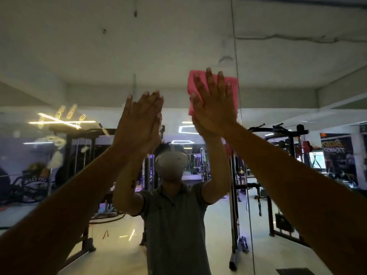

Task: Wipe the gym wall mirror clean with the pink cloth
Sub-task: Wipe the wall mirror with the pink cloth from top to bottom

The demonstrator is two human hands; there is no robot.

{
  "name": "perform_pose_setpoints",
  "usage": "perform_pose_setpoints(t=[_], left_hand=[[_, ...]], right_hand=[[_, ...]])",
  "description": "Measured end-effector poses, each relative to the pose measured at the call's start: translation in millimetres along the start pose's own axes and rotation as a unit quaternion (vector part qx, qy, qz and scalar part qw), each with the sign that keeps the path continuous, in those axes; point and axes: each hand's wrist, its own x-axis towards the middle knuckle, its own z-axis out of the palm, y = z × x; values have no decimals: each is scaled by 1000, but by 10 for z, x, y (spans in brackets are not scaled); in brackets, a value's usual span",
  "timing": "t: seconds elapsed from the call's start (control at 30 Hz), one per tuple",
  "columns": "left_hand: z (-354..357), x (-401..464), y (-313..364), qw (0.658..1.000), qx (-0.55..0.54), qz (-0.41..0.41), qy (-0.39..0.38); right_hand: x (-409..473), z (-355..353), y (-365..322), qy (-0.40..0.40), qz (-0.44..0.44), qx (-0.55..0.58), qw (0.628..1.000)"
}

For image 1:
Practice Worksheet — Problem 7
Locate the person's left hand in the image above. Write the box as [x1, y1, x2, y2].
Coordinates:
[112, 90, 164, 158]

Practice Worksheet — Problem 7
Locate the person's right hand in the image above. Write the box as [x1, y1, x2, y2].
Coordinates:
[189, 67, 239, 136]

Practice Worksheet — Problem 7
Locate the pink cloth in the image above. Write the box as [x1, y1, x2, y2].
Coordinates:
[187, 70, 239, 117]

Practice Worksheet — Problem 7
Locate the large wall mirror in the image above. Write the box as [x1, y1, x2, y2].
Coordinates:
[0, 0, 367, 275]

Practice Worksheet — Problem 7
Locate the person's right forearm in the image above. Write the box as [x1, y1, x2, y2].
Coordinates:
[222, 121, 367, 275]

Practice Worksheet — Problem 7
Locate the person's left forearm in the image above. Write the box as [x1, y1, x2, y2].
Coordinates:
[0, 146, 144, 275]

